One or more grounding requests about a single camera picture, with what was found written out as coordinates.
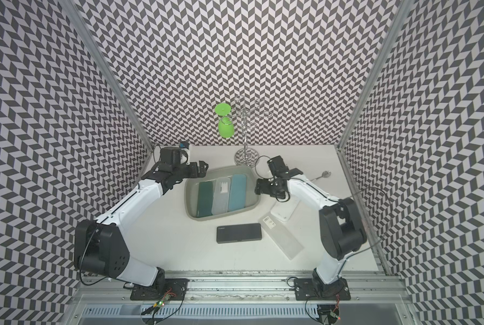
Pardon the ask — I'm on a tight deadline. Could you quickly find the light blue ribbed pencil case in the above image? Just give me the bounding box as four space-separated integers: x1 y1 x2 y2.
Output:
228 174 247 212

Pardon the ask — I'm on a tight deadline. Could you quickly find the dark green pencil case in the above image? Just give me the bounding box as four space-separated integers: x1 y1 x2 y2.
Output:
197 181 214 218

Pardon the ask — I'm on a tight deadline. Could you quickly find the grey storage box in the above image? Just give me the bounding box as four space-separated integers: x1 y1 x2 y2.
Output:
184 165 260 221

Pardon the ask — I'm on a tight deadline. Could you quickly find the translucent white pencil case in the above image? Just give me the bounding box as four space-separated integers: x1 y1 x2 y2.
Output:
212 177 230 215

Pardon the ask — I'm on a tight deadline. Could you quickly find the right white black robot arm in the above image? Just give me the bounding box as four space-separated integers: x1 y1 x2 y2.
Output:
255 156 368 297

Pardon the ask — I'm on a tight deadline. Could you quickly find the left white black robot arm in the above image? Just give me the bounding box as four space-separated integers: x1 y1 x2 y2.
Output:
73 142 209 287

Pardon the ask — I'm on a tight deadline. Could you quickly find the white flat pencil case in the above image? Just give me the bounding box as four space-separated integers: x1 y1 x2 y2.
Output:
270 199 300 223

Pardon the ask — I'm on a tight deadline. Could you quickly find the long frosted pencil case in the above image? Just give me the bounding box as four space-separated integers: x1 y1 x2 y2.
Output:
259 213 304 260

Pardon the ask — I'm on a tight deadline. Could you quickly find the black pencil case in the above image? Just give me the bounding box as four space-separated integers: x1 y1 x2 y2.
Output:
216 223 263 244

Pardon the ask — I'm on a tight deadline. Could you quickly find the chrome cup tree stand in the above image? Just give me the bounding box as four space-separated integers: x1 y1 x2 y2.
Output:
228 96 271 168

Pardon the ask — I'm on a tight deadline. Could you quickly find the hello kitty spoon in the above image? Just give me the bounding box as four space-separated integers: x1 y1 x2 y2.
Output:
310 171 331 181

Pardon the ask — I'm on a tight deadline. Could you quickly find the green plastic goblet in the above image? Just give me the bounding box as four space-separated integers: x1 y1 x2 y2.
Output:
214 103 235 139

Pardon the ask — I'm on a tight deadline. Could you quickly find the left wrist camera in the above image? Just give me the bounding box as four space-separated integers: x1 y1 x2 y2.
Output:
178 141 190 165

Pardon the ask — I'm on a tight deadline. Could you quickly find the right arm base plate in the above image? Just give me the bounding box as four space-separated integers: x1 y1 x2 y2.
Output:
293 278 351 301

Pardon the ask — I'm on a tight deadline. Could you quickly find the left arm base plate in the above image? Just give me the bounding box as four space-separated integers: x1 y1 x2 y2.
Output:
130 278 189 301

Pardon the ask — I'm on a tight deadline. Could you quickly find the aluminium front rail frame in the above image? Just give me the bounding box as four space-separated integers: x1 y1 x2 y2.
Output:
61 272 420 324

